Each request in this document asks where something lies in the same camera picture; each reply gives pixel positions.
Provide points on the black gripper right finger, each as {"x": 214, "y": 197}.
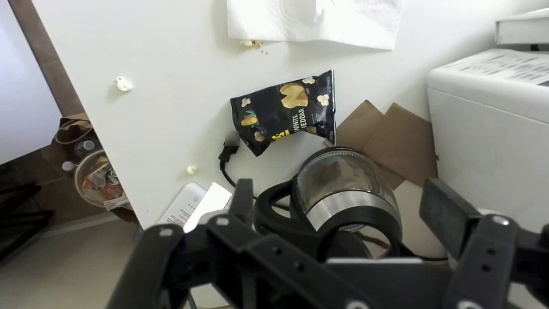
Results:
{"x": 481, "y": 251}

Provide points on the black popcorn bag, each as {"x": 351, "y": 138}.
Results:
{"x": 280, "y": 114}

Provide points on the white popcorn kernel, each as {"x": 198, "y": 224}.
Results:
{"x": 124, "y": 85}
{"x": 191, "y": 169}

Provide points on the white flat bar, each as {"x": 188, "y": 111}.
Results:
{"x": 214, "y": 203}

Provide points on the popcorn crumbs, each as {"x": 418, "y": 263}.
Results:
{"x": 253, "y": 45}

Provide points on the stainless steel electric kettle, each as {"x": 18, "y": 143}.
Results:
{"x": 344, "y": 200}

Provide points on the round bin with trash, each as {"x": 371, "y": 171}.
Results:
{"x": 104, "y": 183}

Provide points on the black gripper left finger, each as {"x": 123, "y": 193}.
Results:
{"x": 229, "y": 263}

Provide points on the brown cardboard pieces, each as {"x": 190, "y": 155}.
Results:
{"x": 395, "y": 140}

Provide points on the white microwave oven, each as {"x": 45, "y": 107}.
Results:
{"x": 492, "y": 131}

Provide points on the white power adapter box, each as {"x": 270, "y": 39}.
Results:
{"x": 179, "y": 205}

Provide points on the white paper towel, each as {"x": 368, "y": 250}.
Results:
{"x": 315, "y": 20}

